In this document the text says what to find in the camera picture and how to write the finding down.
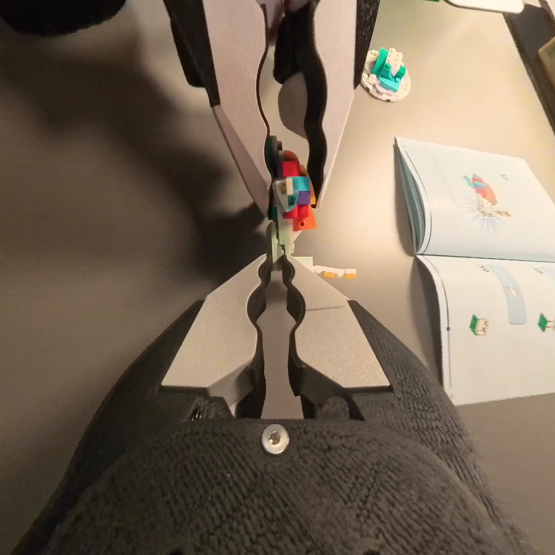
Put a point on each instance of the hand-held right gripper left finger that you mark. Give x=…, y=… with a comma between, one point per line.
x=208, y=347

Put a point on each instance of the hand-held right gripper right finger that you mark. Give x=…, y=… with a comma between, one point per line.
x=342, y=347

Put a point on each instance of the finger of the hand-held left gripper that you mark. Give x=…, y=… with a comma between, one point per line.
x=236, y=86
x=338, y=65

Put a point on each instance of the white mint orange lego figure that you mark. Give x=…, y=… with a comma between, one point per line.
x=334, y=272

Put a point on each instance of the mint grey lego piece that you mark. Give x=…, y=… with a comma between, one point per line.
x=277, y=245

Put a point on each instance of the multicolour lego model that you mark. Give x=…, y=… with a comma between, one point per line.
x=295, y=195

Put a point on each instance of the person's left forearm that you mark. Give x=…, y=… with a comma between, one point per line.
x=56, y=13

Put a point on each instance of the round white lego plate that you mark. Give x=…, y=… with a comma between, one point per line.
x=388, y=73

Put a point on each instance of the open instruction booklet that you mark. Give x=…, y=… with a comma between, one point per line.
x=485, y=216

